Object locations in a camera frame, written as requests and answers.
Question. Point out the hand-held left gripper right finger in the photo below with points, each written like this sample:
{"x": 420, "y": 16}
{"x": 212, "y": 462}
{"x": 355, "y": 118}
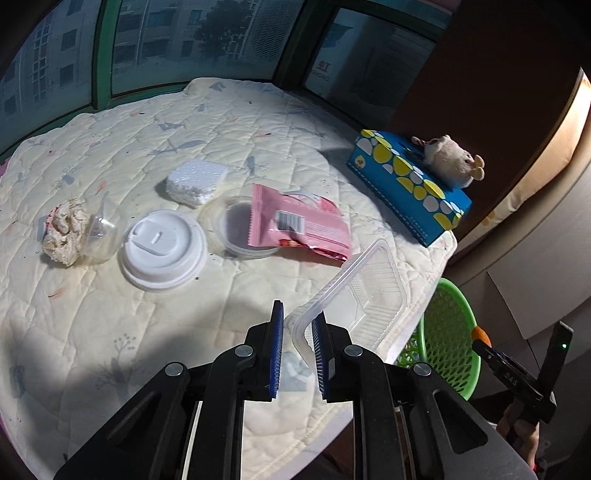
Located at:
{"x": 319, "y": 360}

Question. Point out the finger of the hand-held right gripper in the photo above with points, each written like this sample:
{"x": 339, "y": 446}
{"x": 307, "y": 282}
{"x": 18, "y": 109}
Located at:
{"x": 489, "y": 353}

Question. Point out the beige plush toy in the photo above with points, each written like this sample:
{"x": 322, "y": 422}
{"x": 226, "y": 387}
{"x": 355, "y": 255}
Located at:
{"x": 450, "y": 157}

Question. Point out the clear plastic dome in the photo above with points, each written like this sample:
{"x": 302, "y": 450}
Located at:
{"x": 104, "y": 240}

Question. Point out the floral curtain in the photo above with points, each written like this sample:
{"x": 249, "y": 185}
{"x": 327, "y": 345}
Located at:
{"x": 531, "y": 198}

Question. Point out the green mesh wastebasket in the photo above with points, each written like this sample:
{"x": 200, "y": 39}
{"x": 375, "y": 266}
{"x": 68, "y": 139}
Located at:
{"x": 450, "y": 332}

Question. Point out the white cup lid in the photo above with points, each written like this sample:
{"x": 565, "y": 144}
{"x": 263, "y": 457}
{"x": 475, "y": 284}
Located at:
{"x": 161, "y": 249}

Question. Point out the cream quilted blanket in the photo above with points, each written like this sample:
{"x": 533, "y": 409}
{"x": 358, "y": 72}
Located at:
{"x": 138, "y": 323}

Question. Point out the pink snack packet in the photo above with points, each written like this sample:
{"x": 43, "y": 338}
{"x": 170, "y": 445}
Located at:
{"x": 314, "y": 221}

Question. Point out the clear round lid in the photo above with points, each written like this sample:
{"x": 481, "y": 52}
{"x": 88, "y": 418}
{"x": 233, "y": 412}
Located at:
{"x": 231, "y": 226}

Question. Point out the green window frame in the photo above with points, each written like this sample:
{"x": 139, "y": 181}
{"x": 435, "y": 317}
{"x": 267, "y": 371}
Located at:
{"x": 104, "y": 55}

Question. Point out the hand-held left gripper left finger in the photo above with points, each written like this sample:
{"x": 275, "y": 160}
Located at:
{"x": 276, "y": 350}

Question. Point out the person's right hand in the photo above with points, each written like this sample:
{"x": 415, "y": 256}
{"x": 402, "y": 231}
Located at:
{"x": 519, "y": 434}

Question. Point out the blue dotted box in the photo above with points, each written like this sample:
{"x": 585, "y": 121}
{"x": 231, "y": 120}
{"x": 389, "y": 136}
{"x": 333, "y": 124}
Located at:
{"x": 401, "y": 184}

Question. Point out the beige tissue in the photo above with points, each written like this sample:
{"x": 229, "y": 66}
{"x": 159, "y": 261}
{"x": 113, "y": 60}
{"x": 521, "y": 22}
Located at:
{"x": 64, "y": 230}

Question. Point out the brown wooden alcove frame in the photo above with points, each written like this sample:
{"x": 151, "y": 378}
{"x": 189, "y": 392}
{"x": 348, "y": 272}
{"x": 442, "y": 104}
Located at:
{"x": 485, "y": 69}

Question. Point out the clear plastic tray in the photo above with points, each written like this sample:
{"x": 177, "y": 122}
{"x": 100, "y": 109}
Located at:
{"x": 364, "y": 300}

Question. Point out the white foam block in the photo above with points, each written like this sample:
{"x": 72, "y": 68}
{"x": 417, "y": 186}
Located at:
{"x": 196, "y": 182}

